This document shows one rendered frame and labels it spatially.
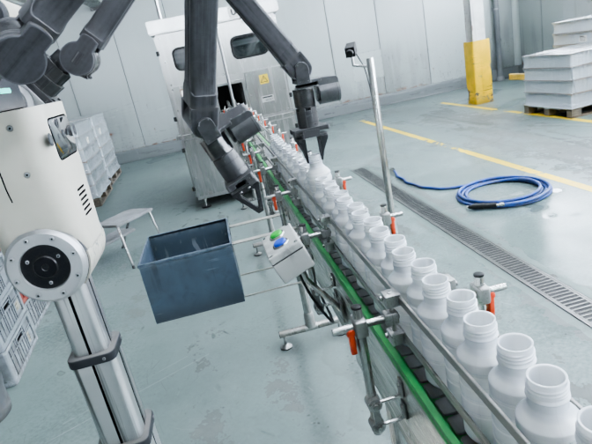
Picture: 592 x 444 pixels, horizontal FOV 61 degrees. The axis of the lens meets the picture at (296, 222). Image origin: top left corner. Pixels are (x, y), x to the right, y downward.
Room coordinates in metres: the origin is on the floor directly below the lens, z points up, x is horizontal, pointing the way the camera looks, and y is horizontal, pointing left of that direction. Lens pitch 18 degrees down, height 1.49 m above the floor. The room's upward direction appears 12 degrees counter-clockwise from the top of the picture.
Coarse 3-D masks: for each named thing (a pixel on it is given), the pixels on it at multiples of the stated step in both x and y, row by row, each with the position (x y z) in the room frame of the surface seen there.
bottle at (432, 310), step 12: (432, 276) 0.64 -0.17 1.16; (444, 276) 0.63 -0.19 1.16; (432, 288) 0.61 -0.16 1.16; (444, 288) 0.61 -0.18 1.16; (432, 300) 0.61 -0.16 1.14; (444, 300) 0.61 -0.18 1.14; (420, 312) 0.62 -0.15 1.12; (432, 312) 0.61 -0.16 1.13; (444, 312) 0.60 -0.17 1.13; (432, 324) 0.61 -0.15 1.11; (420, 336) 0.63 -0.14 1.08; (432, 348) 0.61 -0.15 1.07; (432, 360) 0.61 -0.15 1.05; (444, 360) 0.60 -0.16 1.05; (444, 372) 0.60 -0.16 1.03; (432, 384) 0.62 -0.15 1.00
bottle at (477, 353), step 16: (464, 320) 0.51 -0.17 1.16; (480, 320) 0.53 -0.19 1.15; (464, 336) 0.51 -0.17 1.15; (480, 336) 0.50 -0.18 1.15; (496, 336) 0.50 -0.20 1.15; (464, 352) 0.51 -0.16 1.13; (480, 352) 0.49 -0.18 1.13; (496, 352) 0.49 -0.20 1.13; (480, 368) 0.49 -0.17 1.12; (464, 384) 0.50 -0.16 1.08; (480, 384) 0.49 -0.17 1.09; (464, 400) 0.51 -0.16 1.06; (480, 400) 0.49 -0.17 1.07; (480, 416) 0.49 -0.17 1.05
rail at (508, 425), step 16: (304, 192) 1.46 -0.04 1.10; (304, 208) 1.53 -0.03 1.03; (320, 208) 1.24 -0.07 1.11; (336, 224) 1.09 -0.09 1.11; (368, 288) 0.88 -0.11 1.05; (400, 304) 0.69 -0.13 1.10; (416, 320) 0.63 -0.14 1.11; (432, 336) 0.57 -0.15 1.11; (416, 352) 0.65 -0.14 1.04; (448, 352) 0.53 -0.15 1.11; (432, 368) 0.60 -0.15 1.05; (464, 368) 0.50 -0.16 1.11; (464, 416) 0.50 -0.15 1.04; (496, 416) 0.42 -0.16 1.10; (480, 432) 0.47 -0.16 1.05; (512, 432) 0.39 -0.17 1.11
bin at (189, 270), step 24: (288, 216) 1.85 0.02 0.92; (168, 240) 1.86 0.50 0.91; (192, 240) 1.87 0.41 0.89; (216, 240) 1.88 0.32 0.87; (240, 240) 1.64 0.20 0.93; (144, 264) 1.55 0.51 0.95; (168, 264) 1.56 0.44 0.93; (192, 264) 1.57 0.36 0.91; (216, 264) 1.58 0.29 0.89; (168, 288) 1.56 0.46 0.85; (192, 288) 1.57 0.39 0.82; (216, 288) 1.58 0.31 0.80; (240, 288) 1.59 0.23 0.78; (168, 312) 1.56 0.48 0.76; (192, 312) 1.56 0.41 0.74
